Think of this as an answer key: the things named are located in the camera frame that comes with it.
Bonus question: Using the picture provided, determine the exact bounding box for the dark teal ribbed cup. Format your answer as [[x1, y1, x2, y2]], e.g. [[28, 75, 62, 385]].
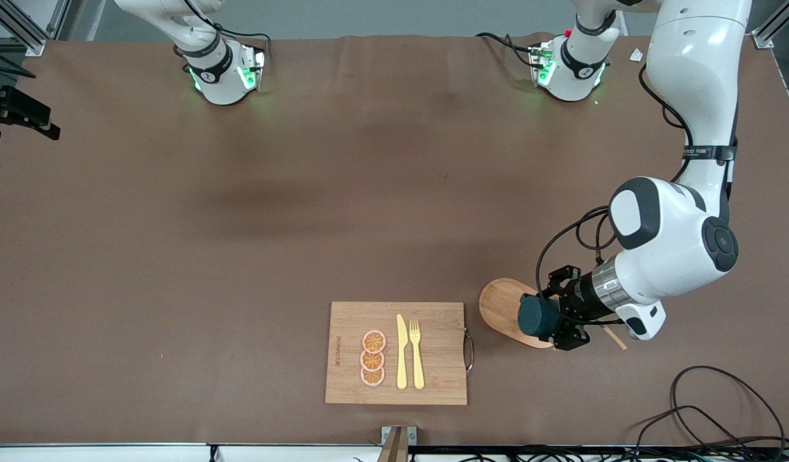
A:
[[518, 294, 562, 339]]

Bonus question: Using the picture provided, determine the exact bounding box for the wooden mug tree rack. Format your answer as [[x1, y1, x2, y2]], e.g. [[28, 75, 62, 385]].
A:
[[478, 277, 628, 352]]

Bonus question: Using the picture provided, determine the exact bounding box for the bamboo cutting board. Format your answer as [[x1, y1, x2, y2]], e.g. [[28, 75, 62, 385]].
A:
[[325, 301, 475, 406]]

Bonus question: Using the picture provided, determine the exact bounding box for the yellow plastic fork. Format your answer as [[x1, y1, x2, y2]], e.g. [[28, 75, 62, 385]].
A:
[[409, 319, 426, 391]]

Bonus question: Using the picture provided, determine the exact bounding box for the yellow plastic knife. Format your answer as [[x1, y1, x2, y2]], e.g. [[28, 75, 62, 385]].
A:
[[396, 314, 409, 390]]

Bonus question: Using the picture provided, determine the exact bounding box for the aluminium frame profile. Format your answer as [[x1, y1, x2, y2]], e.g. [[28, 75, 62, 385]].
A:
[[0, 0, 71, 57], [752, 0, 789, 50]]

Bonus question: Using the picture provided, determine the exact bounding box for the black cable wide loop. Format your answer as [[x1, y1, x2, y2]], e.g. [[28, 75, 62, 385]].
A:
[[669, 365, 788, 459]]

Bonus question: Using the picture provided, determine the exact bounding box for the black cable small loop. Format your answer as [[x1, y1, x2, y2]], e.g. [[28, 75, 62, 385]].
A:
[[632, 404, 754, 459]]

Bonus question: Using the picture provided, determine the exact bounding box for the aluminium profile post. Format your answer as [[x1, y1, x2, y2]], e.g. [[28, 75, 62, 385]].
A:
[[380, 425, 418, 462]]

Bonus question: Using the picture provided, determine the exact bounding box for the black right arm base cable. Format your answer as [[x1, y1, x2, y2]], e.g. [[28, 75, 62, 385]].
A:
[[180, 0, 273, 46]]

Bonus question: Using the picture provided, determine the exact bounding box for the black arm base cable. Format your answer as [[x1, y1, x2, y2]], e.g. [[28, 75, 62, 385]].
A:
[[475, 31, 543, 70], [180, 0, 273, 46]]

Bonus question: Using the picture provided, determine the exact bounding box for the black left arm base cable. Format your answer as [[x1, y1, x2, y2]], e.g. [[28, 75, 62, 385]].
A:
[[475, 31, 543, 70]]

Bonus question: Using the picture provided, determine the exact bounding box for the white table edge rail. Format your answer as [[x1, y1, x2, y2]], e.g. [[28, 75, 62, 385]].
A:
[[0, 442, 382, 462]]

